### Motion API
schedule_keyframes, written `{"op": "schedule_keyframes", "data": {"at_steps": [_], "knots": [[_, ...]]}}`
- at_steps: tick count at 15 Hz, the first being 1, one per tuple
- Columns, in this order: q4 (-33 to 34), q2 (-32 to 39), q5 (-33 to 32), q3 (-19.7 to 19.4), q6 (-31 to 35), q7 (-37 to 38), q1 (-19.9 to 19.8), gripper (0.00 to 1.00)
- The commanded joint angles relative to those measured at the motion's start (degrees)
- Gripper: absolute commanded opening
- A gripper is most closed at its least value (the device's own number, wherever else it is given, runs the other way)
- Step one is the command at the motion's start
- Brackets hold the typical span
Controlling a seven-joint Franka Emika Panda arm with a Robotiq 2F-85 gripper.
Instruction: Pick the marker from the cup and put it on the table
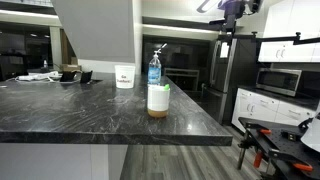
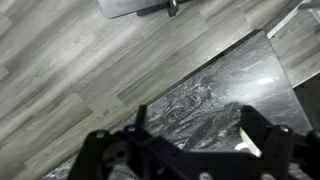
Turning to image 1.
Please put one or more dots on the white wall kitchen cabinet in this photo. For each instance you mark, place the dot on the white wall kitchen cabinet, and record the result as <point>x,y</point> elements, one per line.
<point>293,20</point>

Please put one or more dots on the small black box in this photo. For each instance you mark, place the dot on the small black box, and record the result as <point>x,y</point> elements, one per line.
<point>289,136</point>

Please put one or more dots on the white plastic bucket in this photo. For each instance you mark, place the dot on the white plastic bucket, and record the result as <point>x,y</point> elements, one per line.
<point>125,78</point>

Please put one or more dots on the small clear bottle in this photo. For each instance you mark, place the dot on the small clear bottle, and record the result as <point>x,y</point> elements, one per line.
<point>45,64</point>

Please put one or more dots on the cardboard box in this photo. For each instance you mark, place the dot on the cardboard box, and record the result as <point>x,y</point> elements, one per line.
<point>70,67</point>

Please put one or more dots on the silver microwave oven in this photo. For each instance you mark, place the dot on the silver microwave oven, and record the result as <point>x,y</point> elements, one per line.
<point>276,81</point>

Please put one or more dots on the black camera on mount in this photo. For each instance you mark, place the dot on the black camera on mount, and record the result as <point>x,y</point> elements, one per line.
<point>233,10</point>

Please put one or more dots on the stainless steel refrigerator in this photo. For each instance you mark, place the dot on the stainless steel refrigerator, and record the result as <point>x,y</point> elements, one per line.
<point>233,76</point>

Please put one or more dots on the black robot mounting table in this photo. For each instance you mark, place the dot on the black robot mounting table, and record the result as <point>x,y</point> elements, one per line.
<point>283,150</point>

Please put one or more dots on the white cup with wooden base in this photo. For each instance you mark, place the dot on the white cup with wooden base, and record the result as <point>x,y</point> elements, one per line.
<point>158,100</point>

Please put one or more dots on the orange clamp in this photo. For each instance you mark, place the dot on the orange clamp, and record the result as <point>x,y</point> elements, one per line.
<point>303,166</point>
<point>265,131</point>
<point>258,160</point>

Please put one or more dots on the white base kitchen cabinet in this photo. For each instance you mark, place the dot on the white base kitchen cabinet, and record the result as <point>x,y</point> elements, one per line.
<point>263,108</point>

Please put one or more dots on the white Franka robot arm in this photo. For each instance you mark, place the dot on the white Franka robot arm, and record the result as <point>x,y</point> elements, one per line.
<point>313,133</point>

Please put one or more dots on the black angled stand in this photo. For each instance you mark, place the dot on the black angled stand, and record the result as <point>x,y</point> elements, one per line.
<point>67,76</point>
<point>86,77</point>

